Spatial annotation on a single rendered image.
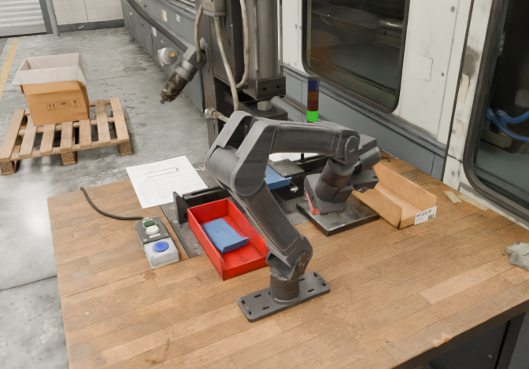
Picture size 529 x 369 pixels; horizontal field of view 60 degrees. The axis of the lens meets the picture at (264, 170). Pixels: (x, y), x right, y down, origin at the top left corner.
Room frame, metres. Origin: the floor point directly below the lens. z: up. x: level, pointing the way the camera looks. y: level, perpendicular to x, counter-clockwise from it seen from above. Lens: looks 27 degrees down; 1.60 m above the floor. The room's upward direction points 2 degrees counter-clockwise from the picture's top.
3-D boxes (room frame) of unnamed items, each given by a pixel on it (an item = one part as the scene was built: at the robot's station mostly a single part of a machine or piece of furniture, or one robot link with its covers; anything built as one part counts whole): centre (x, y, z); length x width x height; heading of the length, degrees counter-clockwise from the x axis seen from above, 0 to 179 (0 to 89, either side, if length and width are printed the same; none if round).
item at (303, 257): (0.76, -0.04, 1.00); 0.09 x 0.06 x 0.06; 37
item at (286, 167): (1.18, -0.01, 0.98); 0.20 x 0.10 x 0.01; 116
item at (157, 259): (0.91, 0.26, 0.90); 0.07 x 0.07 x 0.06; 26
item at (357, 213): (1.08, -0.20, 0.91); 0.17 x 0.16 x 0.02; 116
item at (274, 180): (1.14, -0.01, 1.00); 0.15 x 0.07 x 0.03; 26
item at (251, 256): (0.95, 0.10, 0.93); 0.25 x 0.12 x 0.06; 26
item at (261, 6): (1.18, 0.00, 1.37); 0.11 x 0.09 x 0.30; 116
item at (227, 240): (0.98, 0.11, 0.92); 0.15 x 0.07 x 0.03; 33
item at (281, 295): (0.75, -0.03, 0.94); 0.20 x 0.07 x 0.08; 116
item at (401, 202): (1.13, -0.35, 0.93); 0.25 x 0.13 x 0.08; 26
